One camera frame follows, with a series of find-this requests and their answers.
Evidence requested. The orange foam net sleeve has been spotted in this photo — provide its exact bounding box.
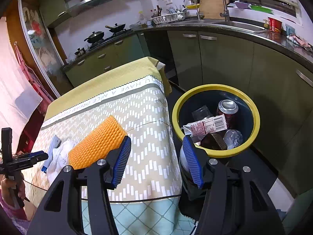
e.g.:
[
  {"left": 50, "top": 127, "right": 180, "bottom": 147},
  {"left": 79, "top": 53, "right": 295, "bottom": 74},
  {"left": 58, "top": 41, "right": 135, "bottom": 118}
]
[{"left": 68, "top": 115, "right": 127, "bottom": 170}]

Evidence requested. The black wok left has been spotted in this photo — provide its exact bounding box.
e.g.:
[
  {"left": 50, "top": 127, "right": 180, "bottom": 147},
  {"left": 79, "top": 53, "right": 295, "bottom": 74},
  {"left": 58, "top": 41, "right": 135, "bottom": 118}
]
[{"left": 84, "top": 31, "right": 104, "bottom": 44}]

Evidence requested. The wooden cutting board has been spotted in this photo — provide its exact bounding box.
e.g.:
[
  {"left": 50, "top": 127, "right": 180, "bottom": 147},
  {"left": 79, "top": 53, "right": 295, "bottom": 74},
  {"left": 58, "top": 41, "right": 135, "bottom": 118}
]
[{"left": 200, "top": 0, "right": 225, "bottom": 20}]

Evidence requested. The white tissue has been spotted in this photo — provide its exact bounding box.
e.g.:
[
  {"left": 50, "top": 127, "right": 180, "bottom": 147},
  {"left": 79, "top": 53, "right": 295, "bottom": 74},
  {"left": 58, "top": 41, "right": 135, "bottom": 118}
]
[{"left": 46, "top": 139, "right": 76, "bottom": 185}]

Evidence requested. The person left hand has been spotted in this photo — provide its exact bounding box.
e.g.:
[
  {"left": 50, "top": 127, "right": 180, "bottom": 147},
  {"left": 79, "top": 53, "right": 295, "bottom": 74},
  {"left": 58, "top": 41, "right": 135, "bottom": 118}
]
[{"left": 1, "top": 171, "right": 26, "bottom": 209}]

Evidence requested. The small black pot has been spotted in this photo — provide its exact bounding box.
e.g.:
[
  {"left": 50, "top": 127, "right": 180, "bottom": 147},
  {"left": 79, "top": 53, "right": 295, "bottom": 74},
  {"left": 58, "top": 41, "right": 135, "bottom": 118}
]
[{"left": 75, "top": 47, "right": 86, "bottom": 57}]

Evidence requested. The red cup on counter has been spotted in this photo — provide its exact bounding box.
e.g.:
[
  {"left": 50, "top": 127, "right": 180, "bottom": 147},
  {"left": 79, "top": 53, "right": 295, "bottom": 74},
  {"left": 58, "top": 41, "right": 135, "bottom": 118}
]
[{"left": 268, "top": 17, "right": 282, "bottom": 34}]

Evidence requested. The blue white plastic wrapper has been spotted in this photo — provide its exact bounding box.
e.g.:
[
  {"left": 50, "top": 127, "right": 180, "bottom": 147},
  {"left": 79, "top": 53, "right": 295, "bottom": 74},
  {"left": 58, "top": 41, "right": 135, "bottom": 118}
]
[{"left": 41, "top": 135, "right": 62, "bottom": 174}]

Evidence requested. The red white milk carton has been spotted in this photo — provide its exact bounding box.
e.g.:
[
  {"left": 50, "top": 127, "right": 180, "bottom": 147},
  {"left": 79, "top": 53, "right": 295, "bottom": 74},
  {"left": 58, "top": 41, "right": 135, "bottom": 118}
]
[{"left": 183, "top": 115, "right": 227, "bottom": 137}]

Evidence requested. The clear plastic water bottle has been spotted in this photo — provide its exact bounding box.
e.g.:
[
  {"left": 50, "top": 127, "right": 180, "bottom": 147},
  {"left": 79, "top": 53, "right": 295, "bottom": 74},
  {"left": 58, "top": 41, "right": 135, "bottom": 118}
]
[{"left": 223, "top": 129, "right": 243, "bottom": 150}]

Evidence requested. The steel sink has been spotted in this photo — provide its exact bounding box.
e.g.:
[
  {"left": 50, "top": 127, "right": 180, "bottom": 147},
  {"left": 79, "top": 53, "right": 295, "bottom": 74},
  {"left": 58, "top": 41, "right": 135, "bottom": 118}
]
[{"left": 186, "top": 19, "right": 266, "bottom": 33}]

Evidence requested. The dish rack with dishes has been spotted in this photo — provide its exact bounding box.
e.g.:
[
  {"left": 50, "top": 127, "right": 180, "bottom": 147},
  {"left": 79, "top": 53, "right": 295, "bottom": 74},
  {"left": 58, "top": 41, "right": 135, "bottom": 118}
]
[{"left": 151, "top": 12, "right": 185, "bottom": 25}]

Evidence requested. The red cola can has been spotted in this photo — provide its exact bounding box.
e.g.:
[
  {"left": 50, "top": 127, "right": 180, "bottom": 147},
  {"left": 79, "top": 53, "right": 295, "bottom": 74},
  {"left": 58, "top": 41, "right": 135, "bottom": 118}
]
[{"left": 216, "top": 99, "right": 239, "bottom": 129}]

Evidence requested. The pink apron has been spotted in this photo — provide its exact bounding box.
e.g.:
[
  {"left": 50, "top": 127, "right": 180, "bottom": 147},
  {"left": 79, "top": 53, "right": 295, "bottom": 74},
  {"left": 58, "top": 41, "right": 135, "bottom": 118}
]
[{"left": 14, "top": 42, "right": 54, "bottom": 116}]

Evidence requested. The clear plastic cup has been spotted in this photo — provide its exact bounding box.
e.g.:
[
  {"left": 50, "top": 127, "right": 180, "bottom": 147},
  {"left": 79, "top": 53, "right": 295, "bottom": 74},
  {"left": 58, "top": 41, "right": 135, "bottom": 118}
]
[{"left": 192, "top": 105, "right": 214, "bottom": 121}]

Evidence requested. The black wok right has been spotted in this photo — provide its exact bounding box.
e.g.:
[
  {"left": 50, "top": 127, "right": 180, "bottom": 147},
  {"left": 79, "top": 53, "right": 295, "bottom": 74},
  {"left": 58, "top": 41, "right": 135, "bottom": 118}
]
[{"left": 105, "top": 23, "right": 126, "bottom": 34}]

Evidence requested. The brown plastic tray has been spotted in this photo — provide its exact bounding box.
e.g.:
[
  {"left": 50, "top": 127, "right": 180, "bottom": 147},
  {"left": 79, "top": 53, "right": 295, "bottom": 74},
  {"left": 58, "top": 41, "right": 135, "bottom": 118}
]
[{"left": 200, "top": 133, "right": 228, "bottom": 151}]

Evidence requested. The yellow rimmed blue trash bin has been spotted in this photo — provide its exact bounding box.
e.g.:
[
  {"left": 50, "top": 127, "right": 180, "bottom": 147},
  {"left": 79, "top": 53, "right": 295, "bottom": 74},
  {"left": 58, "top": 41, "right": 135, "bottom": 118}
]
[{"left": 172, "top": 84, "right": 261, "bottom": 159}]

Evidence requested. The patterned tablecloth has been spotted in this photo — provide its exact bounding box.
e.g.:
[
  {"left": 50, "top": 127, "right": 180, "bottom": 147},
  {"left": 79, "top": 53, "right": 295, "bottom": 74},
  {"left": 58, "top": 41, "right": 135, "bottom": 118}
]
[{"left": 24, "top": 57, "right": 194, "bottom": 234}]

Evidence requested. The black wok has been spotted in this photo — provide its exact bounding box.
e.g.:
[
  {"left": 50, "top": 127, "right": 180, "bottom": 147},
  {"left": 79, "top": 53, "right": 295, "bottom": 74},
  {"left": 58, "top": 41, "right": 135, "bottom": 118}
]
[
  {"left": 84, "top": 31, "right": 104, "bottom": 44},
  {"left": 105, "top": 23, "right": 126, "bottom": 34}
]

